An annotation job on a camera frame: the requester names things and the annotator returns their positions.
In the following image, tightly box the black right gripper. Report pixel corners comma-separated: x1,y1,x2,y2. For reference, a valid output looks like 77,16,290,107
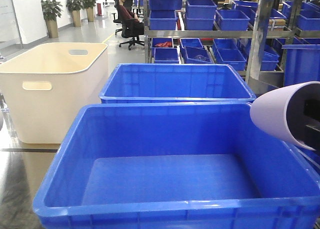
303,99,320,145

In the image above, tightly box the purple plastic cup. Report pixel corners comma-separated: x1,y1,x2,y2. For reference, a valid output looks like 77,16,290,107
250,81,320,152

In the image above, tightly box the tall blue bin right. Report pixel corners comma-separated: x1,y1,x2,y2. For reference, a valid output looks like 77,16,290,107
282,44,320,86

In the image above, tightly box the blue bin lower right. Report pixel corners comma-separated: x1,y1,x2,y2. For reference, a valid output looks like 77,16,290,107
212,38,246,71

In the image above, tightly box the blue bin upper right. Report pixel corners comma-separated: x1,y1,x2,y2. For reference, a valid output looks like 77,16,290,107
215,9,250,31

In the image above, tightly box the near large blue bin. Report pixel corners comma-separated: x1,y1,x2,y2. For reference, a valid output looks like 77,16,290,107
32,101,320,229

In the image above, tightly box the large blue bin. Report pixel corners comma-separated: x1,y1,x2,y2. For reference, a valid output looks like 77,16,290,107
99,63,256,104
32,101,320,229

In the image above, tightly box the tilted blue bin lower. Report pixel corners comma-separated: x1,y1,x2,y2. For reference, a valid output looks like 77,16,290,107
184,46,214,64

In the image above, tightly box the blue bin upper middle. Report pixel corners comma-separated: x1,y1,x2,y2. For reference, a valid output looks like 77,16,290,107
185,0,217,31

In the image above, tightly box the blue bin lower left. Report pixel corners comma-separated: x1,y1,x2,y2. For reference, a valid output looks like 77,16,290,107
154,47,179,64

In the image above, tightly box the far large blue bin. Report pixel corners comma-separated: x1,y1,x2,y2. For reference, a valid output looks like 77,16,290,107
99,63,256,104

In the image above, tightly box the blue bin below upper left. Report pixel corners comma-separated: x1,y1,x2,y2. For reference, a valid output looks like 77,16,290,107
149,10,177,31

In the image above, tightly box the steel shelf rack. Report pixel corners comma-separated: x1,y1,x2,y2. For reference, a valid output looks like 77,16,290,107
143,0,320,89

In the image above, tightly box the black office chair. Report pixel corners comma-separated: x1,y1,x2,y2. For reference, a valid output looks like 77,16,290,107
115,0,145,50

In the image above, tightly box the seated person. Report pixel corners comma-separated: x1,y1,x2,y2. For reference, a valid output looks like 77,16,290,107
117,0,145,35

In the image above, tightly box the potted plant right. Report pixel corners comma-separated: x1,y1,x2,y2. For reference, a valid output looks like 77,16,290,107
82,0,96,22

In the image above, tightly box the potted plant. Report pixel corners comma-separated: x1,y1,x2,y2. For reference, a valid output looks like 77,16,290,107
41,0,62,38
66,0,83,28
82,0,96,22

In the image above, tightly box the potted plant middle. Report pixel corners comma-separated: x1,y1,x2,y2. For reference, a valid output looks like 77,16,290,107
66,0,83,28

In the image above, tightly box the cream plastic tub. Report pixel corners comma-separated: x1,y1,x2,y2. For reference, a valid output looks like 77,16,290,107
0,42,109,144

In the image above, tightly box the potted plant left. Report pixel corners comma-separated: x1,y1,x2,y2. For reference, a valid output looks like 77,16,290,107
41,0,62,38

